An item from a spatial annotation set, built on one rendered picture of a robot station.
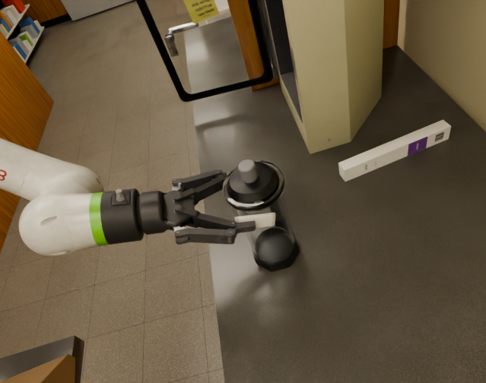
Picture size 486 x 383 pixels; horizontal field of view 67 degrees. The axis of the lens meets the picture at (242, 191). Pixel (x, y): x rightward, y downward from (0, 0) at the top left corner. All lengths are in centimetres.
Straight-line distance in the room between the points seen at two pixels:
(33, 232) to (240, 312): 40
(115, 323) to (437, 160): 167
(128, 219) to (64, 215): 10
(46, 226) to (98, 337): 149
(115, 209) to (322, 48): 52
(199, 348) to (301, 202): 111
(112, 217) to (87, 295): 165
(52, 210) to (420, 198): 72
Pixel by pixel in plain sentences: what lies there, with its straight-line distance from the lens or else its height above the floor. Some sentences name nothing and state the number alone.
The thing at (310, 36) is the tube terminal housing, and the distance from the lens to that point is 81.
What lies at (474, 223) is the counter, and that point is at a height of 94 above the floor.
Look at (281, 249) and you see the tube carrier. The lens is 73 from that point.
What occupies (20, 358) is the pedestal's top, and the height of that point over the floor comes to 94.
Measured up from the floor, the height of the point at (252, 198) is 117.
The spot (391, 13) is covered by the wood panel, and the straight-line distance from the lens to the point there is 131.
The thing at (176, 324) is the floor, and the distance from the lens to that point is 191.
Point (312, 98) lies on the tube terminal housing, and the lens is 88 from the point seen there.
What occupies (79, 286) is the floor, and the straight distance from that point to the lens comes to 234.
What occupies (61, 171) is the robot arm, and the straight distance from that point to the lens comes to 78.
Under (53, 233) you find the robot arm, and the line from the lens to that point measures 65.
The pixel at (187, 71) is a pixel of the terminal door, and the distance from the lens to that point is 118.
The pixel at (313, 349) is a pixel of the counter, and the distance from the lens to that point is 72.
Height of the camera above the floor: 162
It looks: 46 degrees down
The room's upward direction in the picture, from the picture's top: 21 degrees counter-clockwise
